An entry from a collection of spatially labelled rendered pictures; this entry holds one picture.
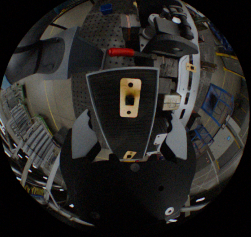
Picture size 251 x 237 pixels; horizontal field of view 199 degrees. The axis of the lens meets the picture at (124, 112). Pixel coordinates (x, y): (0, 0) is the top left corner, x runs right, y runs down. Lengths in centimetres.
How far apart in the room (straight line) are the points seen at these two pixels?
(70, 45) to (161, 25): 25
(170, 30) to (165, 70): 13
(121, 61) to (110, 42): 20
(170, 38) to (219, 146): 820
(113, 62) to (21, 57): 57
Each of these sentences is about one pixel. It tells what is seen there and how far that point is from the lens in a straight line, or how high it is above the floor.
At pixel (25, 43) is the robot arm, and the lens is 22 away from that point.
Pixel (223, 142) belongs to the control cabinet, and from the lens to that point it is 818.
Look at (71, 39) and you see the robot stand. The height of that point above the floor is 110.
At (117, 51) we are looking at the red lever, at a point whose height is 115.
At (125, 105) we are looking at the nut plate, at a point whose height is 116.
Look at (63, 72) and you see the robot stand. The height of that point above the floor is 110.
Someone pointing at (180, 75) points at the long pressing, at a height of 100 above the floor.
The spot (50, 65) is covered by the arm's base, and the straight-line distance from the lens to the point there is 31.
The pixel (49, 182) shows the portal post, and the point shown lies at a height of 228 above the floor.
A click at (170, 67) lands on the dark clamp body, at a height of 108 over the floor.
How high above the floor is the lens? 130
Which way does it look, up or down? 58 degrees down
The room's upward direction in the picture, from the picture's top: 175 degrees counter-clockwise
